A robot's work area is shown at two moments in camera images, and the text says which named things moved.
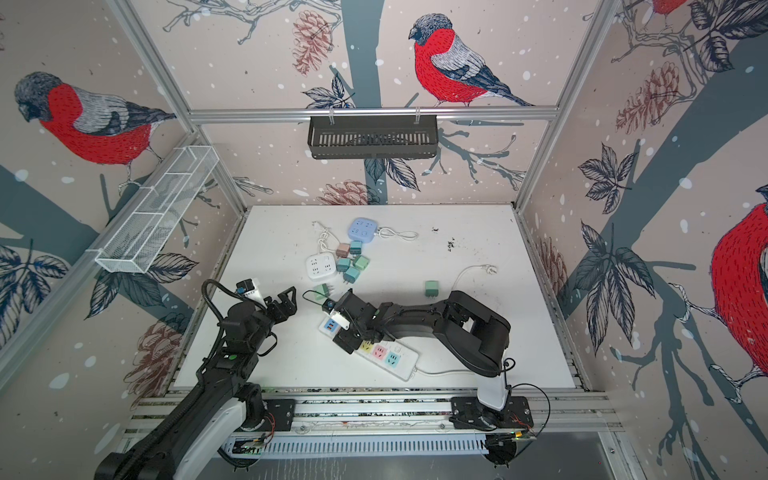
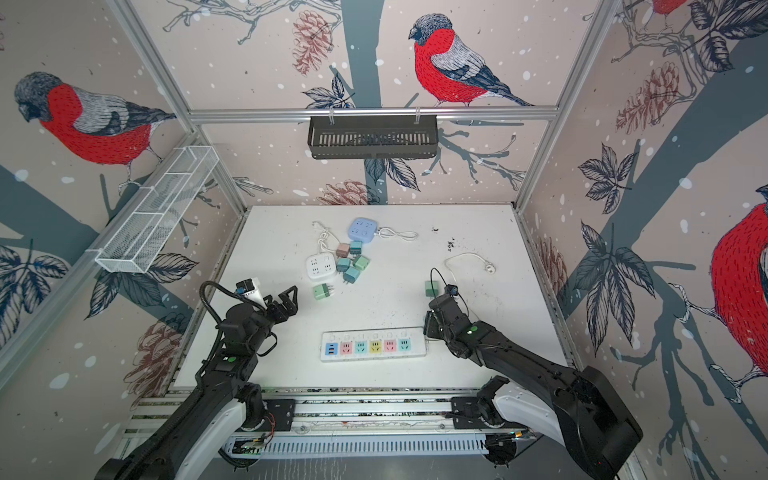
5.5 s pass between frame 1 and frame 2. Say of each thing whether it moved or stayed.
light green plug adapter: stayed
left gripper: stayed
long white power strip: moved
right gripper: moved
